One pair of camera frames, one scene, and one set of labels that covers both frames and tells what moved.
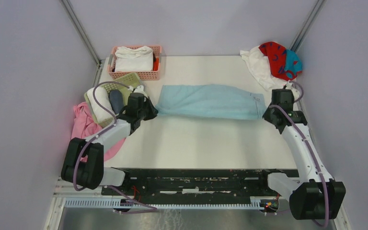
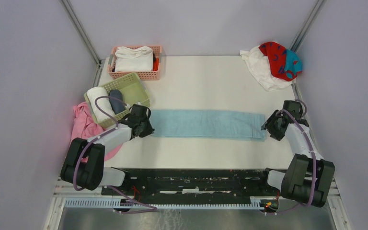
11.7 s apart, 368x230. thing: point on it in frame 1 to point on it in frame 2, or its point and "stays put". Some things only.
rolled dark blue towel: (116, 100) stays put
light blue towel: (210, 101) to (209, 123)
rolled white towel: (101, 113) stays put
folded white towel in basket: (128, 59) stays put
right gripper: (267, 115) to (269, 124)
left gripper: (153, 110) to (149, 130)
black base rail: (194, 182) stays put
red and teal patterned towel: (285, 64) stays put
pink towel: (84, 125) stays put
